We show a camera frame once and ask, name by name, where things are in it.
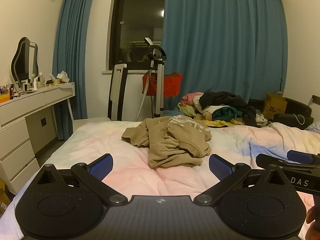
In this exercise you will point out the green cloth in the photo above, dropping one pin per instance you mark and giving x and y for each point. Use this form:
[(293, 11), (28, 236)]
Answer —
[(223, 113)]

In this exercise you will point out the cardboard box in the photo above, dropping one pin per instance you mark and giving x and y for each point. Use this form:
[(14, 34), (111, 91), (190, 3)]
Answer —
[(3, 197)]

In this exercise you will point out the black sofa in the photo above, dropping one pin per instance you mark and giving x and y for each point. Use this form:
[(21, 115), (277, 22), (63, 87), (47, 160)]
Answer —
[(297, 107)]

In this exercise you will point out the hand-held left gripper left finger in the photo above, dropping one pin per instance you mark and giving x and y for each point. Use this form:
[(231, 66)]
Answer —
[(101, 166)]

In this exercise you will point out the wavy black frame mirror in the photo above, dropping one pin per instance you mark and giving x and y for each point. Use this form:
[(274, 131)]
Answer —
[(22, 60)]

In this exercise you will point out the dark wall socket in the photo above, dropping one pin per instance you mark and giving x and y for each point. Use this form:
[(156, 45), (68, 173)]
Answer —
[(315, 99), (43, 122)]

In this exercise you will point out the pastel bed blanket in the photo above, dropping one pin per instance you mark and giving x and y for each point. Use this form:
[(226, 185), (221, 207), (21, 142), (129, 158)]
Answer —
[(140, 177)]

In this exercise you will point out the yellow paper bag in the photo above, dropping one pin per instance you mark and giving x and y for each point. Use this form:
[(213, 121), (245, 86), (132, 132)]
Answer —
[(275, 106)]

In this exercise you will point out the white and black chair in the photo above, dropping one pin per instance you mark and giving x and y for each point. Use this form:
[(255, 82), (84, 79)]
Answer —
[(117, 92)]

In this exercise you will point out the dark window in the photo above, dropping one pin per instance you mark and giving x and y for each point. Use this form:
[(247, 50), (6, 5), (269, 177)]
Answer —
[(135, 17)]

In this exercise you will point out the beige printed hoodie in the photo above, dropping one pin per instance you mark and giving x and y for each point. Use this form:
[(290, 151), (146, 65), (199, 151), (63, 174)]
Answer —
[(170, 140)]

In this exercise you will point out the white dressing table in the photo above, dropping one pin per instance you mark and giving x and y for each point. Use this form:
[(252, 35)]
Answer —
[(15, 140)]

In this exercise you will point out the tan cloth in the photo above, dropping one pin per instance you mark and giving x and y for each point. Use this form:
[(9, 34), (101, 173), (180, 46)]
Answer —
[(207, 116)]

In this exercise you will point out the pale green towel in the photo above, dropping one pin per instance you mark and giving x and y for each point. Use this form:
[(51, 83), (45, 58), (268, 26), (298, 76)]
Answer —
[(187, 110)]

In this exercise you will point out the narrow blue curtain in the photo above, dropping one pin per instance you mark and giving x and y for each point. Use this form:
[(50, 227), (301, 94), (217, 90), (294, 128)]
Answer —
[(72, 55)]

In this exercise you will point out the blue cloth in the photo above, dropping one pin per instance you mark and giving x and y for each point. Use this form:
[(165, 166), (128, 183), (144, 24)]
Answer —
[(172, 112)]

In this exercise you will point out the wide blue curtain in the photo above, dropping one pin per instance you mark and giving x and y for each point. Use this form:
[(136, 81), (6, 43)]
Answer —
[(225, 42)]

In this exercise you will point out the red cloth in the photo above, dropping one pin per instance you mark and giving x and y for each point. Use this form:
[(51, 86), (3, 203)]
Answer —
[(171, 85)]

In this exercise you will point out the tissue box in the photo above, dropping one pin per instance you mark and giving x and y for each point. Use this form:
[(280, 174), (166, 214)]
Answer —
[(62, 77)]

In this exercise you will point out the gold container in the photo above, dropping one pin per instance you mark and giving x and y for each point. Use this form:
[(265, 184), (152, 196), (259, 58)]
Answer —
[(52, 83)]

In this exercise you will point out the pink cloth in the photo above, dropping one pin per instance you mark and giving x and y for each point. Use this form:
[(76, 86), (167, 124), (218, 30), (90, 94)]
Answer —
[(190, 97)]

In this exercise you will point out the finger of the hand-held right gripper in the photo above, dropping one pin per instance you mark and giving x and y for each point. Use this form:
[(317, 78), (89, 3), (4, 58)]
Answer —
[(275, 161), (300, 157)]

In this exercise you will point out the person's right hand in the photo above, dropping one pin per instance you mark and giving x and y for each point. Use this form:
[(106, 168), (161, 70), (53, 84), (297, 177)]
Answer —
[(311, 220)]

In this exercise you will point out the grey white patterned cloth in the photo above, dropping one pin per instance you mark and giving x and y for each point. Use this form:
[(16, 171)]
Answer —
[(261, 120)]

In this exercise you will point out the black cloth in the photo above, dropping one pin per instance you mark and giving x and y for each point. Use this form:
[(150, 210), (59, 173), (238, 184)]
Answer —
[(222, 98)]

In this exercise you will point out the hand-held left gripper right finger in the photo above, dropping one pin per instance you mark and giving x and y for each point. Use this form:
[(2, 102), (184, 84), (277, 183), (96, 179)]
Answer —
[(220, 166)]

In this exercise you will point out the orange box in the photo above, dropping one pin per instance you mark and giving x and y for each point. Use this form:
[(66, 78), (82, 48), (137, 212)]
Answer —
[(5, 98)]

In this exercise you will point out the row of cosmetic bottles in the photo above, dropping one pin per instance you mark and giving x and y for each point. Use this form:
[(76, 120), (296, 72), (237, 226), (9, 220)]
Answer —
[(35, 82)]

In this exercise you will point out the yellow cloth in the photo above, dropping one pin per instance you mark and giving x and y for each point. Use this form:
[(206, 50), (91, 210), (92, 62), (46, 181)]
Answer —
[(217, 123)]

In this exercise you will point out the dark patterned cloth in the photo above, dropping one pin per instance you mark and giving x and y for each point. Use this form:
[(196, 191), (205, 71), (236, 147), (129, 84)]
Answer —
[(250, 115)]

